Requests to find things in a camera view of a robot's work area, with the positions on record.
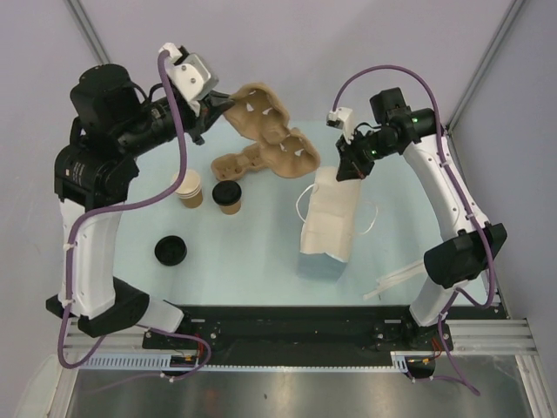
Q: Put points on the brown cardboard cup carrier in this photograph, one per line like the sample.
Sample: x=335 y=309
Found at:
x=259 y=115

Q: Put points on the white slotted cable duct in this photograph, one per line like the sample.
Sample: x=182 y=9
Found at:
x=174 y=363

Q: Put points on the aluminium frame rail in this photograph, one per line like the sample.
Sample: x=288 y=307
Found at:
x=492 y=337

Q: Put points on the white wrapped straw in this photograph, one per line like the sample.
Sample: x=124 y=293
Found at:
x=391 y=282
x=400 y=292
x=403 y=273

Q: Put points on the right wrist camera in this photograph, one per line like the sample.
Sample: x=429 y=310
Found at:
x=342 y=119

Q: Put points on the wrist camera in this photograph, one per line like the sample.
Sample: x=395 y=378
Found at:
x=189 y=73
x=342 y=119

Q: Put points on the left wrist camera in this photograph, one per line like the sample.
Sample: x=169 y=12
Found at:
x=189 y=73

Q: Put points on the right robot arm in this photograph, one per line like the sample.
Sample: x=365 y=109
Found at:
x=470 y=241

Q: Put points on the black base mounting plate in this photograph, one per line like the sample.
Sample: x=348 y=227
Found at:
x=334 y=336

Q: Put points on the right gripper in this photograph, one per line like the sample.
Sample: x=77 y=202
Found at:
x=348 y=151

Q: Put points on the stack of paper cups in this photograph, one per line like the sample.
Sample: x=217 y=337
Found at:
x=190 y=190

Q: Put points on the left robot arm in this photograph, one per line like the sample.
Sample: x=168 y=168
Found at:
x=112 y=129

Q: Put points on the black plastic cup lid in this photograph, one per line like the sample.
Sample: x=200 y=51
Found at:
x=226 y=193

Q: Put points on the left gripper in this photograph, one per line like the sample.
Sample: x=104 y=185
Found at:
x=209 y=109

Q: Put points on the stack of black lids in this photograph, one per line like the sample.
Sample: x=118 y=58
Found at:
x=171 y=250

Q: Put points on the light blue table mat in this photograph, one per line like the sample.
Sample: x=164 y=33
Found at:
x=250 y=258

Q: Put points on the light blue paper bag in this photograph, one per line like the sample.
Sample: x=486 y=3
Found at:
x=328 y=228

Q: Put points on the brown paper coffee cup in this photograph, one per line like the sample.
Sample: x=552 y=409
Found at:
x=231 y=209

